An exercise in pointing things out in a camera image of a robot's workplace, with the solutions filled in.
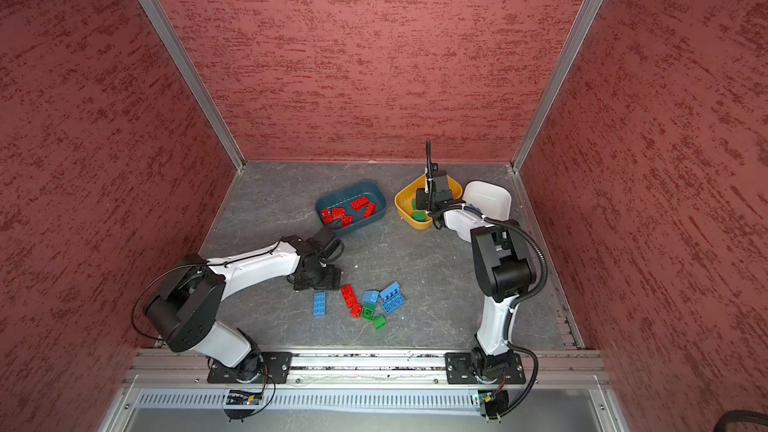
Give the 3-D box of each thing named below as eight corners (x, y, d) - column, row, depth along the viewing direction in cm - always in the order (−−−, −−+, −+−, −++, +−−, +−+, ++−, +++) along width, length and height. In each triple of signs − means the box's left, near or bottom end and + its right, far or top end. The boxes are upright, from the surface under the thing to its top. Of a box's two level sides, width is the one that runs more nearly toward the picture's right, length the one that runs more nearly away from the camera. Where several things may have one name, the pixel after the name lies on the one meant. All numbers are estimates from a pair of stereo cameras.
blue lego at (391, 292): (386, 306, 86) (386, 303, 84) (379, 293, 88) (379, 290, 86) (404, 295, 88) (404, 291, 86) (396, 283, 90) (396, 280, 88)
